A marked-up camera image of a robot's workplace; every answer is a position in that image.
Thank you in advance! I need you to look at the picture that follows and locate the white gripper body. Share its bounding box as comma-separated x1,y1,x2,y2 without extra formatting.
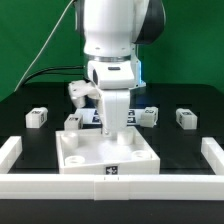
98,89,130,136

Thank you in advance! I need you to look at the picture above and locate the white cable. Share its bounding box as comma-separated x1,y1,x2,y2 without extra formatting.
13,0,75,93

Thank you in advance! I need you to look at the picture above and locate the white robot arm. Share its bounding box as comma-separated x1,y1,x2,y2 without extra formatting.
74,0,166,134

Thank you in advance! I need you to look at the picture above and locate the black cable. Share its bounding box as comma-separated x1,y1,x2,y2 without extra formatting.
22,64,88,86

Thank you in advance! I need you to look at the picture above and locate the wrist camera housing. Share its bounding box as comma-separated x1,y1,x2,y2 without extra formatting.
87,60,135,90

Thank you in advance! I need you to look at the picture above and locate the white U-shaped fence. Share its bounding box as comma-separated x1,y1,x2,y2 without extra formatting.
0,136,224,200

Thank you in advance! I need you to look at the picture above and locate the fiducial marker sheet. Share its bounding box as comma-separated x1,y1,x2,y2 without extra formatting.
75,108,143,125

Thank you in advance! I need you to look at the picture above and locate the white square tabletop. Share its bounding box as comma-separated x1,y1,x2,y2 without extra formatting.
56,126,160,175

